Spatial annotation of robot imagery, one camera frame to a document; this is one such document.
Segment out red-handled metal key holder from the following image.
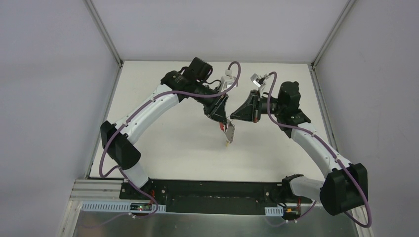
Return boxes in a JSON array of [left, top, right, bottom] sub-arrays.
[[219, 120, 235, 144]]

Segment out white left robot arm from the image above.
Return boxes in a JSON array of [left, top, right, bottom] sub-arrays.
[[99, 57, 238, 200]]

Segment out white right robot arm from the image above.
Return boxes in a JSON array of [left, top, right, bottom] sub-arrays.
[[231, 81, 372, 217]]

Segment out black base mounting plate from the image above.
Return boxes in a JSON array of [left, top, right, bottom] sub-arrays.
[[119, 178, 313, 216]]

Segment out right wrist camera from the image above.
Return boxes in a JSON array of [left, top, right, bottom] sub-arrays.
[[250, 74, 270, 88]]

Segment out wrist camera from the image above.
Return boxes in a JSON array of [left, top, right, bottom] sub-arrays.
[[250, 74, 270, 88], [218, 69, 236, 92]]

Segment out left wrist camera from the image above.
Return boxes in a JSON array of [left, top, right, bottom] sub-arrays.
[[218, 69, 236, 92]]

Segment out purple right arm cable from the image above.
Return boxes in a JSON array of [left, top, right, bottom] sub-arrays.
[[265, 71, 373, 229]]

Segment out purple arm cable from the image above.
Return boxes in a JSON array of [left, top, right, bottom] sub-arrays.
[[265, 71, 373, 229], [82, 61, 242, 226]]

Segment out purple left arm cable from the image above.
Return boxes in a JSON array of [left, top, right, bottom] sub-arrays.
[[82, 61, 242, 226]]

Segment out white cable duct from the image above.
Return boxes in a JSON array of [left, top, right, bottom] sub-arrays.
[[81, 201, 166, 214]]

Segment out aluminium frame rail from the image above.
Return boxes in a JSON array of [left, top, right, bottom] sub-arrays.
[[70, 179, 123, 201]]

